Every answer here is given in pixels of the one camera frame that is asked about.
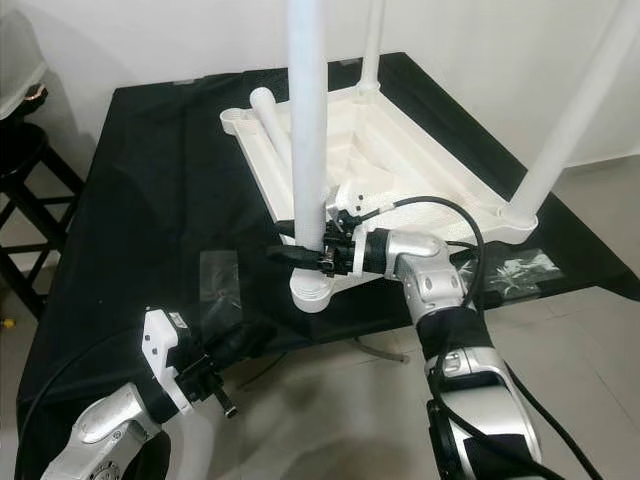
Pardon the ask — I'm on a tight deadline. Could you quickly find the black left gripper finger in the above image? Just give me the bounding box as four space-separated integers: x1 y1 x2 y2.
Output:
205 322 276 363

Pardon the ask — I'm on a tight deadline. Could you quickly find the white plastic table leg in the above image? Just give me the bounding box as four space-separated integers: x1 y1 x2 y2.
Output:
285 0 330 282
508 0 640 226
248 87 301 241
358 0 388 98

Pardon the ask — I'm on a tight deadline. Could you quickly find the white plastic table top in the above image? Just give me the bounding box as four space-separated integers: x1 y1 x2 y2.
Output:
220 85 539 313

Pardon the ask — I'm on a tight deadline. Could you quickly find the black tablecloth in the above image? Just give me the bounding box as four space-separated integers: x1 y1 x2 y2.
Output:
15 52 640 480

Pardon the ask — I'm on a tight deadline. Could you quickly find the black wooden stool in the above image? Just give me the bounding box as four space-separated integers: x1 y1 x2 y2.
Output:
0 120 87 292

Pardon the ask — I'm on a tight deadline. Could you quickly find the clear plastic drawer box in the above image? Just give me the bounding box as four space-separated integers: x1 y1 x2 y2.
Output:
0 60 51 122

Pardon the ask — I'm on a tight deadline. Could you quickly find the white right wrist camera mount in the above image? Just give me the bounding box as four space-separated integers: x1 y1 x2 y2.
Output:
325 185 372 276

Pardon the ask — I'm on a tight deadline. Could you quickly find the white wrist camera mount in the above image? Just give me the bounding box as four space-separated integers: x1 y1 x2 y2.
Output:
142 308 194 414
325 185 372 276

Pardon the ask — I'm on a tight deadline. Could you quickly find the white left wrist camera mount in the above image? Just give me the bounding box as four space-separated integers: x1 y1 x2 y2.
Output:
142 308 194 414

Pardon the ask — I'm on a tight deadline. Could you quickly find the grey metal folding table frame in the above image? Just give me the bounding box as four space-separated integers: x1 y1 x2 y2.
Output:
350 335 412 364

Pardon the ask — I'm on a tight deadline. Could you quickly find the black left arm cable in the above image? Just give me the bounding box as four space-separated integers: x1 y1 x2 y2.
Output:
15 330 151 471

